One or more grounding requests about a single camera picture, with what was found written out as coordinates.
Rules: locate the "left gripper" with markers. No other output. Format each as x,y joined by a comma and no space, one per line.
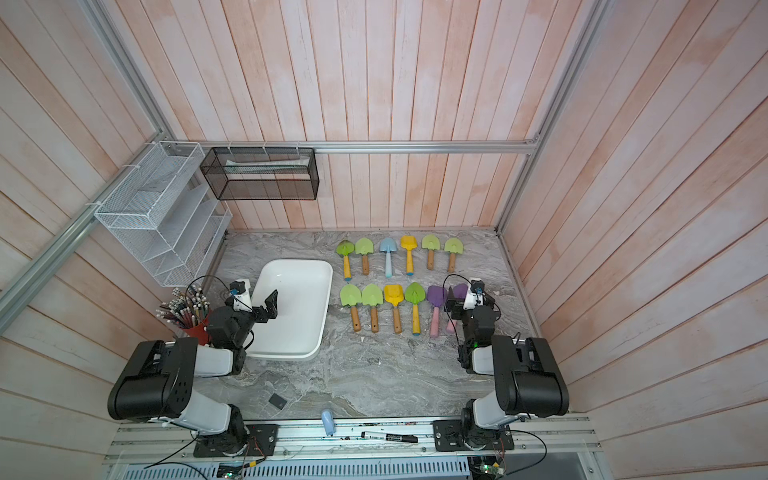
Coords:
271,309

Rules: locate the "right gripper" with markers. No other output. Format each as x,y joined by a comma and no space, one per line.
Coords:
490,309

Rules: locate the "purple shovel round blade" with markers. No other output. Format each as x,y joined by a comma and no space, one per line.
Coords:
459,292

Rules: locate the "purple shovel square blade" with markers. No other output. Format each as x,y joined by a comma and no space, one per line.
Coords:
436,295

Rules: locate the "green shovel yellow blue handle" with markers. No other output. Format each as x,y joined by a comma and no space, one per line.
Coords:
415,294

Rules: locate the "green spade wooden handle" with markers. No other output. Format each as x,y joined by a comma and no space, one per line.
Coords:
455,247

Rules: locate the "light green shovel wide blade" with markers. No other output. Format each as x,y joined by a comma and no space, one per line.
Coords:
350,297

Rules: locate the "light green shovel wooden handle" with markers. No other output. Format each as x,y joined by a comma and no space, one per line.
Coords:
431,243

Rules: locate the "narrow green trowel wooden handle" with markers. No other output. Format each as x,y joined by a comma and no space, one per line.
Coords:
372,296

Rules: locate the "light blue shovel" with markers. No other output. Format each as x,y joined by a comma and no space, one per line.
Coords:
388,246

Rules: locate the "olive green pointed shovel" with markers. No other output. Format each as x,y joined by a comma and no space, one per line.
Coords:
364,247

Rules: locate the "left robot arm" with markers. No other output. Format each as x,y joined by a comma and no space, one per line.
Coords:
157,383

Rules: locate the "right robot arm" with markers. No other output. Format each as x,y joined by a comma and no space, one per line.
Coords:
527,379

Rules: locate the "white plastic storage box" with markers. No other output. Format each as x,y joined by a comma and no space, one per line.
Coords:
304,288

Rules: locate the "red cup of pencils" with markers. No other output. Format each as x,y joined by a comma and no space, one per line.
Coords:
189,311

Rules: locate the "small black square piece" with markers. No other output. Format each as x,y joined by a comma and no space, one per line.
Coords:
277,401

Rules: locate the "light blue small cylinder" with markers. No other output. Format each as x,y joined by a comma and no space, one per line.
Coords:
328,422

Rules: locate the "black marker pen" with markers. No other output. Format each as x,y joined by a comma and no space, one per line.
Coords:
382,436

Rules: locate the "white wire mesh shelf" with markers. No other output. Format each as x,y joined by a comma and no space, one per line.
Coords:
172,228

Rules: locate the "black mesh wall basket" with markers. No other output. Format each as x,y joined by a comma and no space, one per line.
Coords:
262,173

